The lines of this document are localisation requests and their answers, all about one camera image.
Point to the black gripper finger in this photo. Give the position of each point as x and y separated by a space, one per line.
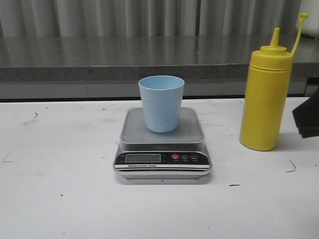
306 116

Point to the yellow squeeze bottle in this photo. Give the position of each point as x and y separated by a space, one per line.
267 86

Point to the light blue plastic cup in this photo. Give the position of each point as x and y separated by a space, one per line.
161 100

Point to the silver digital kitchen scale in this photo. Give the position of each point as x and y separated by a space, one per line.
179 154

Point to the white container in background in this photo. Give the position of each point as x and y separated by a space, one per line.
311 26

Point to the grey stone counter ledge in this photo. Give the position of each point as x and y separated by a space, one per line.
88 68

